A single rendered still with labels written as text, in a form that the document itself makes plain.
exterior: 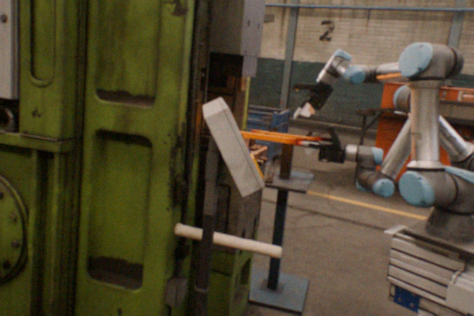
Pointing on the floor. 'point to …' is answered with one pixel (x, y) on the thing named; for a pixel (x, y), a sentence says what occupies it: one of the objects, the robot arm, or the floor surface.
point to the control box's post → (210, 202)
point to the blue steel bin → (255, 113)
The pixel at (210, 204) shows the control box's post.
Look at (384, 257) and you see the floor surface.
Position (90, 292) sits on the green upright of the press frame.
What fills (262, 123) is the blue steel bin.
